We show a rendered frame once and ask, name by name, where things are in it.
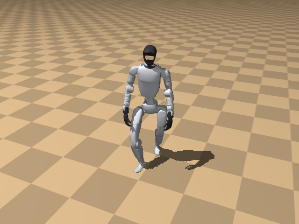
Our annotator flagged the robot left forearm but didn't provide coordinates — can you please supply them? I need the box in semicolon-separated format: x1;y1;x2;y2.
166;90;174;116

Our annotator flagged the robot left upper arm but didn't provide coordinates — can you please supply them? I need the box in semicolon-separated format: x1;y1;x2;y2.
160;68;172;97

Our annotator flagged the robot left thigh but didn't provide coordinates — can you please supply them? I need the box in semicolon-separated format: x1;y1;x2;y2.
155;105;167;138

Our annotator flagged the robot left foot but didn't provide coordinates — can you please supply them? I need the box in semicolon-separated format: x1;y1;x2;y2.
154;145;161;155

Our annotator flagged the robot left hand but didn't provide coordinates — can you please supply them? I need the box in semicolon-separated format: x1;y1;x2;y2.
163;112;173;131

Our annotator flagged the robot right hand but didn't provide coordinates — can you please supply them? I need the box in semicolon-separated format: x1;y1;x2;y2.
123;107;131;126

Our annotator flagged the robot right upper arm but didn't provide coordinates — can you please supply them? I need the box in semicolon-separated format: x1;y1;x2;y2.
127;66;139;93

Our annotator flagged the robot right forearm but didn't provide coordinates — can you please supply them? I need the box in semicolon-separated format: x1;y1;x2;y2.
122;86;131;111

